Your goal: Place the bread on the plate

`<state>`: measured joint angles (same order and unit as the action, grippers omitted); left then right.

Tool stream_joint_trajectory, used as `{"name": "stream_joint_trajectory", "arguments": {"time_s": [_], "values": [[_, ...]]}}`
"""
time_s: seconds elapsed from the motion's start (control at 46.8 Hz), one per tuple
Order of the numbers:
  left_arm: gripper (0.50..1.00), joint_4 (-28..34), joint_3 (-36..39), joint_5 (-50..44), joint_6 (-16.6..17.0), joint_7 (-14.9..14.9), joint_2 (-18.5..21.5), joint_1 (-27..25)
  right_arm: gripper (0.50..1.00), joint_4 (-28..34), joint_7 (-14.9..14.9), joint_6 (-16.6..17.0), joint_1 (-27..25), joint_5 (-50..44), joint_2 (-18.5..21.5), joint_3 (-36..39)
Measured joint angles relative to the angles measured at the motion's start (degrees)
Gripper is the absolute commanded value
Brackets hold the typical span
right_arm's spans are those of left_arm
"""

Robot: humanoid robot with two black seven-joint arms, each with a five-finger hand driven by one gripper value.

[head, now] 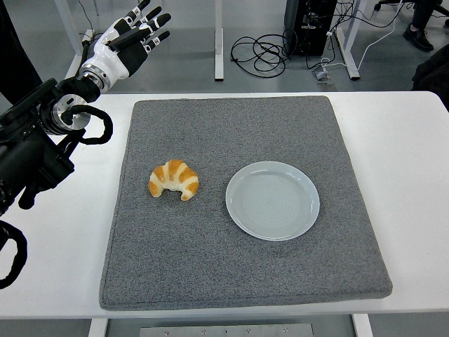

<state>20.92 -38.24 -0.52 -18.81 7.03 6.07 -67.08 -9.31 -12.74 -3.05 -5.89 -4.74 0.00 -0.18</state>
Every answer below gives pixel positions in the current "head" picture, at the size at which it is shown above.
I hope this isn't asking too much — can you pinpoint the grey metal plate with screws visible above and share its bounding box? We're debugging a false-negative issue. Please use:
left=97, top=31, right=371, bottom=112
left=139, top=323, right=315, bottom=337

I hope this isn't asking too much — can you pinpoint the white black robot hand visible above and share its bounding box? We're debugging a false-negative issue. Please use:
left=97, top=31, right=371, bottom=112
left=79, top=0, right=173, bottom=80

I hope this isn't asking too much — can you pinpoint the tangled black cable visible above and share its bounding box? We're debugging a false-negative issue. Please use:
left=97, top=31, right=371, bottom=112
left=230, top=32, right=293, bottom=78

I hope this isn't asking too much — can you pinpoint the white power strip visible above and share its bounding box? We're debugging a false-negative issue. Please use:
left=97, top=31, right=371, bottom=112
left=81, top=29, right=96, bottom=50

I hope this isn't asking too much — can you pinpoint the black office chair base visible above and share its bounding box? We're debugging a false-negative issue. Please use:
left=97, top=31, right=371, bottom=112
left=373, top=0, right=449, bottom=17

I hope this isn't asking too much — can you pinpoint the white desk leg frame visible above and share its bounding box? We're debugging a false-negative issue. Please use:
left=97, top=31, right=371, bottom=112
left=337, top=0, right=362, bottom=81
left=54, top=0, right=89, bottom=81
left=213, top=0, right=225, bottom=82

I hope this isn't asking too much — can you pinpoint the black computer tower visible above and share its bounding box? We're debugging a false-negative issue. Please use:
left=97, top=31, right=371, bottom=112
left=283, top=0, right=340, bottom=58

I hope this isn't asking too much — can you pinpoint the white table leg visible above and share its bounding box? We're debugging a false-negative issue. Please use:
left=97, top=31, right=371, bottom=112
left=87, top=317, right=109, bottom=337
left=352, top=313, right=375, bottom=337

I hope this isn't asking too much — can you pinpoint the grey floor socket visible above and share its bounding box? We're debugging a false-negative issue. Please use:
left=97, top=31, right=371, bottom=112
left=311, top=67, right=335, bottom=85

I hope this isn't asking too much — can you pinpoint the grey fabric mat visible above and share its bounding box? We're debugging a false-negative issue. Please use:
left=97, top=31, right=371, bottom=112
left=98, top=95, right=394, bottom=312

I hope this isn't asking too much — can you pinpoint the striped croissant bread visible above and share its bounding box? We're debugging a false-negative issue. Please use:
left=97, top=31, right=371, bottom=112
left=148, top=159, right=201, bottom=201

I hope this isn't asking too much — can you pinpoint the white cable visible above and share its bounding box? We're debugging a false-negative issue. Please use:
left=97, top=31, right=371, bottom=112
left=319, top=0, right=406, bottom=71

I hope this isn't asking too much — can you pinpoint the seated person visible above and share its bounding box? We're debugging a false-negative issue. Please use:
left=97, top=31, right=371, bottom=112
left=403, top=0, right=446, bottom=53

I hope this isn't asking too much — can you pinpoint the black fabric object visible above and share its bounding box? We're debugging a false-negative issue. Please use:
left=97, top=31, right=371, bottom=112
left=410, top=45, right=449, bottom=93

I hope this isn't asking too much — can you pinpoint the pale blue round plate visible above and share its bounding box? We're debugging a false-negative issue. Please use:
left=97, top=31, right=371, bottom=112
left=224, top=160, right=321, bottom=242

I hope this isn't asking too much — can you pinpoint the thin black cable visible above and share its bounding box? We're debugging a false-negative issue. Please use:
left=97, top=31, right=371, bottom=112
left=76, top=0, right=96, bottom=33

